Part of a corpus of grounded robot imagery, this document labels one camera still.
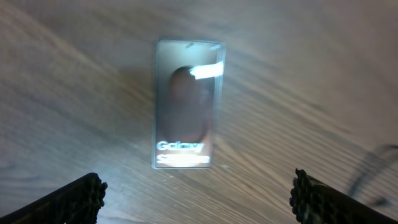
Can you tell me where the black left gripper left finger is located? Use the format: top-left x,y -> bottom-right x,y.
1,172 -> 108,224

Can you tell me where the Galaxy smartphone with reflective screen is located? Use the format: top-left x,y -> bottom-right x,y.
152,39 -> 225,169

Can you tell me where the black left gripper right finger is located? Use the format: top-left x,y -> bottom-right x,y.
289,169 -> 397,224

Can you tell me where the black charger cable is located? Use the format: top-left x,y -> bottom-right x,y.
347,144 -> 398,207

